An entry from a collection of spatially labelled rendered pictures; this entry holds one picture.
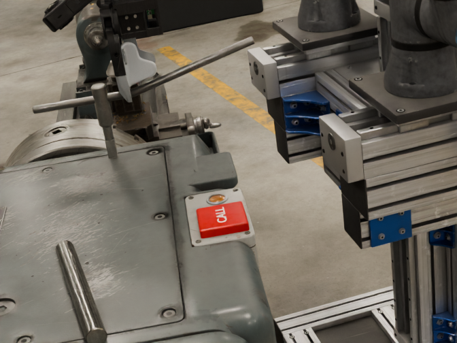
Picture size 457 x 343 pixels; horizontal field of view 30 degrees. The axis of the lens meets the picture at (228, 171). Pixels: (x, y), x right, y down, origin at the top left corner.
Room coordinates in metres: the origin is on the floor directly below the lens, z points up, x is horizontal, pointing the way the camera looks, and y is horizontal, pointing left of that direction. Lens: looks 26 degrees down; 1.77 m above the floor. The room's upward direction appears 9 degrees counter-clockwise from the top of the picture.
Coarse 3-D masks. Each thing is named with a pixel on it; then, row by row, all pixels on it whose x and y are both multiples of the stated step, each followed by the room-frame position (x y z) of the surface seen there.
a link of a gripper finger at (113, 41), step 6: (108, 24) 1.16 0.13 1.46; (108, 30) 1.14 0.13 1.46; (108, 36) 1.14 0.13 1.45; (114, 36) 1.14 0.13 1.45; (108, 42) 1.14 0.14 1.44; (114, 42) 1.14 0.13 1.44; (114, 48) 1.14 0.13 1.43; (120, 48) 1.15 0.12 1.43; (114, 54) 1.14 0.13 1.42; (120, 54) 1.15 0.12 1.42; (114, 60) 1.14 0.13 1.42; (120, 60) 1.15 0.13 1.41; (114, 66) 1.14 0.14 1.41; (120, 66) 1.15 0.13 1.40; (114, 72) 1.15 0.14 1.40; (120, 72) 1.15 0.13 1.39
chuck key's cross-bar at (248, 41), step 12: (228, 48) 1.19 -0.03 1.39; (240, 48) 1.19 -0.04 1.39; (204, 60) 1.19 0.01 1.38; (216, 60) 1.19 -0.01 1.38; (180, 72) 1.18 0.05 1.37; (144, 84) 1.18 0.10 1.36; (156, 84) 1.18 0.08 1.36; (108, 96) 1.18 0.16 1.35; (120, 96) 1.18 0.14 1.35; (132, 96) 1.18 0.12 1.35; (36, 108) 1.17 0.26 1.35; (48, 108) 1.17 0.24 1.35; (60, 108) 1.17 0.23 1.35
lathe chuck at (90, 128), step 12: (72, 120) 1.40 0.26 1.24; (84, 120) 1.40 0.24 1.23; (96, 120) 1.41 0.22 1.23; (36, 132) 1.40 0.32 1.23; (48, 132) 1.38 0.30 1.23; (72, 132) 1.35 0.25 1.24; (84, 132) 1.35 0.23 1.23; (96, 132) 1.35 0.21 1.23; (24, 144) 1.38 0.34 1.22; (36, 144) 1.34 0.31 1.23; (120, 144) 1.33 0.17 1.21; (132, 144) 1.36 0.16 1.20; (12, 156) 1.38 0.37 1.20
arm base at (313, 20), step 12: (312, 0) 1.96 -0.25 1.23; (324, 0) 1.95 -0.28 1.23; (336, 0) 1.95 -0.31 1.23; (348, 0) 1.96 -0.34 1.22; (300, 12) 1.99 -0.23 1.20; (312, 12) 1.96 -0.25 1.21; (324, 12) 1.94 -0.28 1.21; (336, 12) 1.94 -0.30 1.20; (348, 12) 1.94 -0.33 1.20; (300, 24) 1.99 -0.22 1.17; (312, 24) 1.95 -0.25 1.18; (324, 24) 1.93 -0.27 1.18; (336, 24) 1.93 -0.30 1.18; (348, 24) 1.94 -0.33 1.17
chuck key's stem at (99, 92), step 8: (96, 88) 1.17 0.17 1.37; (104, 88) 1.18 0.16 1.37; (96, 96) 1.17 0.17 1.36; (104, 96) 1.17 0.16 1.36; (96, 104) 1.17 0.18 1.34; (104, 104) 1.17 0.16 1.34; (104, 112) 1.17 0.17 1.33; (104, 120) 1.17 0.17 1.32; (112, 120) 1.18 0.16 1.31; (104, 128) 1.18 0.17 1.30; (104, 136) 1.18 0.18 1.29; (112, 136) 1.18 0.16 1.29; (112, 144) 1.18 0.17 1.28; (112, 152) 1.18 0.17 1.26
